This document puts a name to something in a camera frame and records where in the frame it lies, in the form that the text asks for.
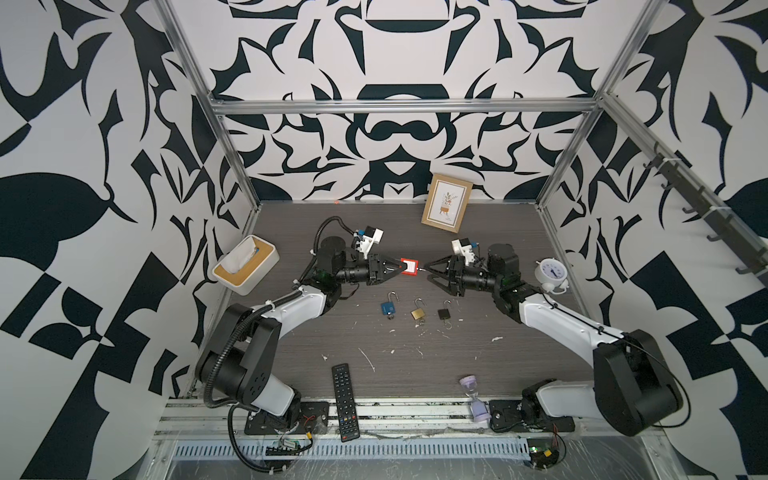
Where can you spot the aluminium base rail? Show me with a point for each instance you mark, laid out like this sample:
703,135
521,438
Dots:
189,419

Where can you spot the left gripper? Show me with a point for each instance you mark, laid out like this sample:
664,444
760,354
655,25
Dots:
374,268

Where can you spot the red padlock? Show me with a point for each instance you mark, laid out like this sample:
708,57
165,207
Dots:
411,267

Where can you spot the black padlock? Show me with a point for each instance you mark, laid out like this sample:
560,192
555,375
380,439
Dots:
444,314

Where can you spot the right circuit board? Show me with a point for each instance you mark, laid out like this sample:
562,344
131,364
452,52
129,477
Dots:
544,456

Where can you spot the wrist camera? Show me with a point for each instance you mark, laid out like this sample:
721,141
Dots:
467,251
365,239

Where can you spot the wall hook rail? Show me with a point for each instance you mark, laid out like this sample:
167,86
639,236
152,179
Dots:
702,203

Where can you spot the purple hourglass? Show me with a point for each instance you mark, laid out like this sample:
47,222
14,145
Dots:
478,408

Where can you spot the wooden picture frame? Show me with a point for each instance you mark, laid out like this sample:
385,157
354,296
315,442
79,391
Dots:
446,204

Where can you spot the blue padlock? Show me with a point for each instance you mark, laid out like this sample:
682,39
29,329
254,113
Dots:
388,307

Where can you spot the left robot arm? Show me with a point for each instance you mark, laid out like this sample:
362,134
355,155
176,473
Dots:
235,366

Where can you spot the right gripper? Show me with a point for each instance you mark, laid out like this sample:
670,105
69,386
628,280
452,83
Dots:
457,268

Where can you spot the left circuit board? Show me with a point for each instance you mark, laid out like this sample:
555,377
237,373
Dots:
290,447

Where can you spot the white cable duct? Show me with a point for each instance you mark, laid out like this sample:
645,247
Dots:
516,449

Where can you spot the black remote control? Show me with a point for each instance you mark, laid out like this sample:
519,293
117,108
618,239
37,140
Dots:
348,425

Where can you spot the white alarm clock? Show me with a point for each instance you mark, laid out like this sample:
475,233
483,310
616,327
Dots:
552,276

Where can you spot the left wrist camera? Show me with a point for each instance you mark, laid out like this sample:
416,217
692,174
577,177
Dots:
365,239

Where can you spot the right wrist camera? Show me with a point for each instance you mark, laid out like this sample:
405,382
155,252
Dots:
467,251

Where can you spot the brass padlock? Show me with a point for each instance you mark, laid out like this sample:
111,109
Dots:
418,313

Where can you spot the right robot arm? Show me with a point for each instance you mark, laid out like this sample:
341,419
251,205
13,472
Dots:
632,388

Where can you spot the circuit board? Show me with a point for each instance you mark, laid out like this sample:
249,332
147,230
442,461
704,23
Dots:
290,447
544,456

